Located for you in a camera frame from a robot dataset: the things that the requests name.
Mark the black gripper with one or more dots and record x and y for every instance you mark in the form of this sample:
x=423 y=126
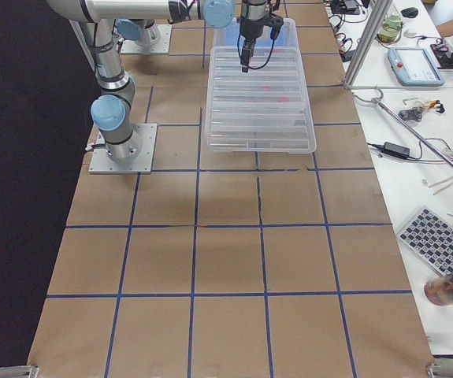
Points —
x=248 y=29

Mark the clear plastic box lid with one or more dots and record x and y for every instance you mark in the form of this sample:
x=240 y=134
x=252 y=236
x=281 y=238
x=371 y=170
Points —
x=240 y=116

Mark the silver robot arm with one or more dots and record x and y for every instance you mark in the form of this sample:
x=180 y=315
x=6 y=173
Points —
x=100 y=20
x=133 y=27

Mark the green tape dispenser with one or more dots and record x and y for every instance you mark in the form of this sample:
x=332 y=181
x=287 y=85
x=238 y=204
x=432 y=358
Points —
x=391 y=29

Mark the blue teach pendant tablet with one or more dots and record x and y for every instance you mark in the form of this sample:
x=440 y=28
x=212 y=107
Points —
x=413 y=67

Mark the black computer mouse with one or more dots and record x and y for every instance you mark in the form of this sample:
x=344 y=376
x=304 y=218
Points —
x=410 y=12

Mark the black power adapter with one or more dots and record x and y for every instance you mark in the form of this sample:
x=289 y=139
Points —
x=392 y=149

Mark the wooden chopsticks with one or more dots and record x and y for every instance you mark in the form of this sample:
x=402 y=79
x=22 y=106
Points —
x=441 y=186

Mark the long metal rod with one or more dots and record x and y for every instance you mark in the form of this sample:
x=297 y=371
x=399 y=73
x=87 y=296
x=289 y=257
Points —
x=377 y=101

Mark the checkered calibration board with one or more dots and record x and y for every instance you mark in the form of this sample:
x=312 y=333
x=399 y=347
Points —
x=431 y=239

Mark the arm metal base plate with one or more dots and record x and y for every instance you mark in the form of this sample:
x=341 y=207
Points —
x=134 y=156
x=162 y=47

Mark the aluminium frame post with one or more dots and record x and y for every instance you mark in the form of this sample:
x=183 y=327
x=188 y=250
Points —
x=372 y=27

